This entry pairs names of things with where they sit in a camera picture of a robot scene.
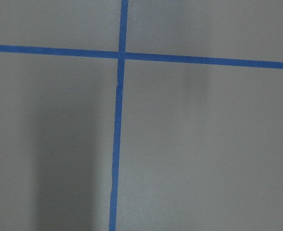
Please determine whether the long blue tape line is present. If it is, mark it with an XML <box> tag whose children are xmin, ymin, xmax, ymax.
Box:
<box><xmin>108</xmin><ymin>0</ymin><xmax>129</xmax><ymax>231</ymax></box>

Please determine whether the cross blue tape line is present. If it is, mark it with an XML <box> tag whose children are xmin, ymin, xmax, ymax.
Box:
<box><xmin>0</xmin><ymin>45</ymin><xmax>283</xmax><ymax>69</ymax></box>

